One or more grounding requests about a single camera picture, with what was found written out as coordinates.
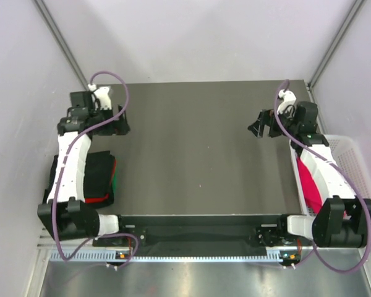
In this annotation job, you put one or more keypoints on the pink t shirt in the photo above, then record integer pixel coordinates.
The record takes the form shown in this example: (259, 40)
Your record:
(320, 181)

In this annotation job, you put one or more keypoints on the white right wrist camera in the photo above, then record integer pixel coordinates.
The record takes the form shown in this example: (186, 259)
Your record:
(286, 98)

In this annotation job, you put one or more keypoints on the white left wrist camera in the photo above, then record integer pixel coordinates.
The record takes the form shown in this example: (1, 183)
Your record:
(101, 96)

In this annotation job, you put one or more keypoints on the aluminium frame post right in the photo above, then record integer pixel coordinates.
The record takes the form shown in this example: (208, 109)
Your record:
(345, 24)

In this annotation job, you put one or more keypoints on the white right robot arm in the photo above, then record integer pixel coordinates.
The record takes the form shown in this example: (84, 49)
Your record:
(340, 219)

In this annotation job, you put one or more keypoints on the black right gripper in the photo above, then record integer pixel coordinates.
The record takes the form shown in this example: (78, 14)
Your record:
(268, 119)

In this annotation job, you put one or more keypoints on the aluminium frame post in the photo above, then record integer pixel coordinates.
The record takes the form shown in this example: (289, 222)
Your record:
(345, 24)
(52, 26)

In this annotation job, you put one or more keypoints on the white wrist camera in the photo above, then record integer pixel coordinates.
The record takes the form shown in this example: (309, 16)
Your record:
(101, 96)
(286, 98)

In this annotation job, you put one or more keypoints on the red folded t shirt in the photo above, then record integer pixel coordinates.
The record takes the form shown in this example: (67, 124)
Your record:
(98, 200)

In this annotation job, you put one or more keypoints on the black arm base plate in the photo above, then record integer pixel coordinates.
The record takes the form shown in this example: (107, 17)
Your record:
(251, 230)

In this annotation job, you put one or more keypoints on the green folded t shirt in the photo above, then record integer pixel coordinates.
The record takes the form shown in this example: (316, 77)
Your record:
(114, 177)

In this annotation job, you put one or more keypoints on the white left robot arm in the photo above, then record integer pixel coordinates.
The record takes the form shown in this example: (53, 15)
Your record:
(70, 169)

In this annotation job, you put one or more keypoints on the aluminium frame post left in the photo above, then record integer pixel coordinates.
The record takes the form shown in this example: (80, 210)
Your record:
(52, 26)

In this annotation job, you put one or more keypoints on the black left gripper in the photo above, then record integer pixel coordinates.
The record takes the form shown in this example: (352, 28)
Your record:
(116, 127)

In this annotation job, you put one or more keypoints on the white perforated plastic basket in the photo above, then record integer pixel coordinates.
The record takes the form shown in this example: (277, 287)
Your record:
(348, 157)

